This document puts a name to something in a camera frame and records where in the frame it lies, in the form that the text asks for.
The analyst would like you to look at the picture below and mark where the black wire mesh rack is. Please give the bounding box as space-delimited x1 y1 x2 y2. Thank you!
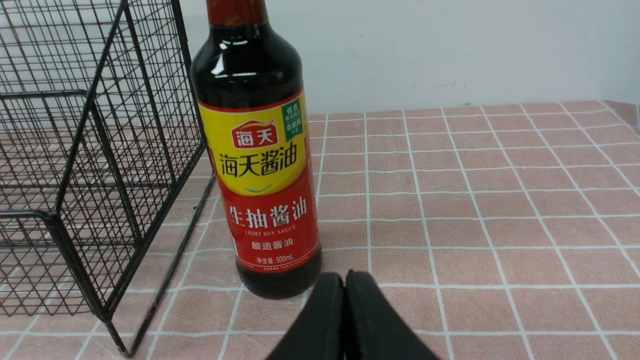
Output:
0 0 215 359

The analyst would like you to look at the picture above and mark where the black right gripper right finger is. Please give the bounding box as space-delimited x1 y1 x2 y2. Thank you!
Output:
345 270 439 360

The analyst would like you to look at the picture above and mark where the light soy sauce bottle red label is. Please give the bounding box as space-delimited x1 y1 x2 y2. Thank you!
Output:
190 0 322 299

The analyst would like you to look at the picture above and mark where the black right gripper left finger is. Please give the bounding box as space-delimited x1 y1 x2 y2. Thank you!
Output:
267 273 345 360

